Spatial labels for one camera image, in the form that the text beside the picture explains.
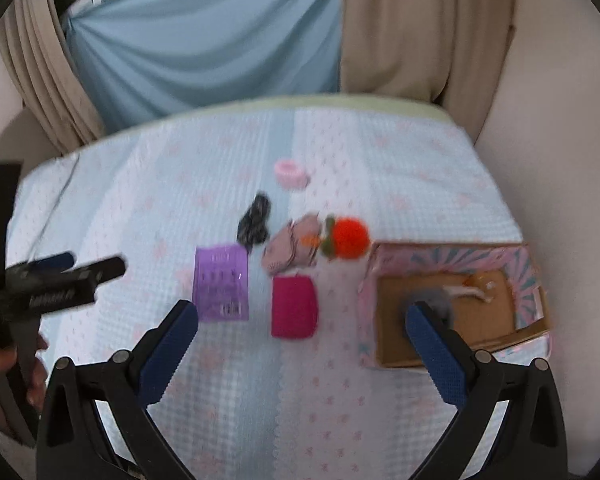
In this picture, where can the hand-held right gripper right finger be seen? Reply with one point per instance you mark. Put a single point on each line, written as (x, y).
(435, 355)

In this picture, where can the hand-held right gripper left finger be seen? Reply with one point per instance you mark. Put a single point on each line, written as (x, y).
(170, 350)

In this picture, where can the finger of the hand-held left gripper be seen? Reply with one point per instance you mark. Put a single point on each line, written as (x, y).
(55, 262)
(102, 270)

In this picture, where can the pink patterned cardboard box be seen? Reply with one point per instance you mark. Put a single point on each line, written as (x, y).
(480, 320)

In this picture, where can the white fabric item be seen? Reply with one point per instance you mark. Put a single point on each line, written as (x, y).
(470, 290)

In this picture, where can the purple plastic packet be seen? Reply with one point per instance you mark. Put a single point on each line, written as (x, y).
(221, 282)

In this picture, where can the magenta cloth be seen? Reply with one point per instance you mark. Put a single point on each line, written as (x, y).
(294, 307)

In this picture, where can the orange knitted toy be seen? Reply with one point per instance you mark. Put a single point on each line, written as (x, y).
(347, 237)

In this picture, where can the dark patterned sock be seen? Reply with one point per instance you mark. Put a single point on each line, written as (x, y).
(255, 220)

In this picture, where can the pink grey sock bundle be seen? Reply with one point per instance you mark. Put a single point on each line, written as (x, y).
(290, 247)

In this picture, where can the light blue dotted blanket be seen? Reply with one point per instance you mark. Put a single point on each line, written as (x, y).
(260, 385)

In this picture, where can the beige curtain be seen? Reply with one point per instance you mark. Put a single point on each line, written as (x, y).
(50, 90)
(410, 35)

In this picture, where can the light blue hanging sheet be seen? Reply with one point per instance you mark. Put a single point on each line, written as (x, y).
(205, 50)

